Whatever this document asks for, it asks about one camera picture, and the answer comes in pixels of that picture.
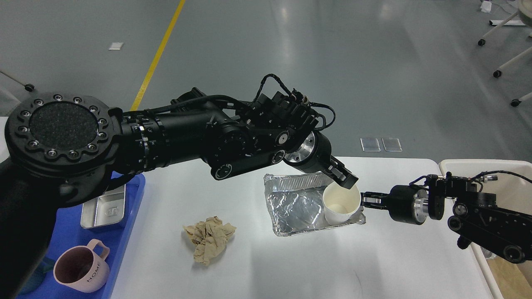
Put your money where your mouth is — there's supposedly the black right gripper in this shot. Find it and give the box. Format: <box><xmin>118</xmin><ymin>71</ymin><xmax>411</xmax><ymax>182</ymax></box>
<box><xmin>361</xmin><ymin>185</ymin><xmax>428</xmax><ymax>225</ymax></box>

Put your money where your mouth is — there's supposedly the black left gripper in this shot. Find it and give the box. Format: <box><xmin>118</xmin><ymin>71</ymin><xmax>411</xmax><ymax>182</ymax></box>
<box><xmin>285</xmin><ymin>130</ymin><xmax>359</xmax><ymax>189</ymax></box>

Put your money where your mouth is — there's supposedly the white paper cup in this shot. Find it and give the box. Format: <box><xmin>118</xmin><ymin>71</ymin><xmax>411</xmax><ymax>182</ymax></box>
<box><xmin>322</xmin><ymin>182</ymin><xmax>362</xmax><ymax>225</ymax></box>

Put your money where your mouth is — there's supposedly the aluminium foil tray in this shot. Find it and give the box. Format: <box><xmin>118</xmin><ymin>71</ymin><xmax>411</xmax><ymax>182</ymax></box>
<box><xmin>264</xmin><ymin>173</ymin><xmax>366</xmax><ymax>237</ymax></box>

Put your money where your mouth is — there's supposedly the brown paper napkin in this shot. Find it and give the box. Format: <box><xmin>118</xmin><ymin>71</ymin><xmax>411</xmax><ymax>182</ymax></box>
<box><xmin>182</xmin><ymin>216</ymin><xmax>237</xmax><ymax>266</ymax></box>

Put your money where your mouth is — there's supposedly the stainless steel rectangular container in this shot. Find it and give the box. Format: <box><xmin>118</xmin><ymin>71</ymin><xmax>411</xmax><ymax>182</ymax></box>
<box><xmin>80</xmin><ymin>185</ymin><xmax>127</xmax><ymax>232</ymax></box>

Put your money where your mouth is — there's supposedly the pink mug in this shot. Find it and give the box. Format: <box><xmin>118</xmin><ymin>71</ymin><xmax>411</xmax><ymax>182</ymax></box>
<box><xmin>53</xmin><ymin>239</ymin><xmax>110</xmax><ymax>293</ymax></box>

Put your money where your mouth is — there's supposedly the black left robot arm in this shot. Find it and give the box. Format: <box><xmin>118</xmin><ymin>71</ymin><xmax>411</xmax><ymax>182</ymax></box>
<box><xmin>1</xmin><ymin>74</ymin><xmax>358</xmax><ymax>299</ymax></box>

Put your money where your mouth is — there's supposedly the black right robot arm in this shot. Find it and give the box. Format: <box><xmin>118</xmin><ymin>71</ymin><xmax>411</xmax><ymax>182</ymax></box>
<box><xmin>360</xmin><ymin>170</ymin><xmax>532</xmax><ymax>264</ymax></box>

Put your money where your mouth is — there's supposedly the left clear floor plate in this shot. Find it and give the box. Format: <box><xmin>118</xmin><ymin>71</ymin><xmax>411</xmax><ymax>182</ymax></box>
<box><xmin>360</xmin><ymin>137</ymin><xmax>381</xmax><ymax>152</ymax></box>

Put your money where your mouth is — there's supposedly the clear floor plate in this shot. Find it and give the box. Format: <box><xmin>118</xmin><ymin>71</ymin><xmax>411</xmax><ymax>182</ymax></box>
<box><xmin>381</xmin><ymin>137</ymin><xmax>403</xmax><ymax>152</ymax></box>
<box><xmin>360</xmin><ymin>137</ymin><xmax>381</xmax><ymax>152</ymax></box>

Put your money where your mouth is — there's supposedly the right clear floor plate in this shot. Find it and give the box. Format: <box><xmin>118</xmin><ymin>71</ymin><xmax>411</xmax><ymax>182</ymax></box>
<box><xmin>381</xmin><ymin>137</ymin><xmax>403</xmax><ymax>152</ymax></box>

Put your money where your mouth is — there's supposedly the white plastic bin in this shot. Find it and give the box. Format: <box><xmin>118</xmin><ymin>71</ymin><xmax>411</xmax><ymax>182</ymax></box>
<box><xmin>439</xmin><ymin>159</ymin><xmax>532</xmax><ymax>299</ymax></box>

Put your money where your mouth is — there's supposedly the white wheeled chair base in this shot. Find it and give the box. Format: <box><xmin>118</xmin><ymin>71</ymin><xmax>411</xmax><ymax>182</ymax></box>
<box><xmin>477</xmin><ymin>0</ymin><xmax>532</xmax><ymax>107</ymax></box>

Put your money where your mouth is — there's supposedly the white paper scrap on floor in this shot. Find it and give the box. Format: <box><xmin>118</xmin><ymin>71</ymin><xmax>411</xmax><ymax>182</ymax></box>
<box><xmin>108</xmin><ymin>42</ymin><xmax>124</xmax><ymax>51</ymax></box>

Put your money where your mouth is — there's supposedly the blue plastic tray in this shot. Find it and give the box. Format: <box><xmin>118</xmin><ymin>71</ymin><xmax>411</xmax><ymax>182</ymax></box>
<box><xmin>17</xmin><ymin>174</ymin><xmax>145</xmax><ymax>299</ymax></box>

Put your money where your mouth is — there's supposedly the blue mug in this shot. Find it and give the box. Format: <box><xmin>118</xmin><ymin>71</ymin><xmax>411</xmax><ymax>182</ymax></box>
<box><xmin>19</xmin><ymin>257</ymin><xmax>56</xmax><ymax>295</ymax></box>

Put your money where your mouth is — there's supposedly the black caster left stand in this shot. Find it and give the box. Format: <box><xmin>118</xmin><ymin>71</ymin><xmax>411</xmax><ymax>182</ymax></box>
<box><xmin>0</xmin><ymin>70</ymin><xmax>35</xmax><ymax>92</ymax></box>

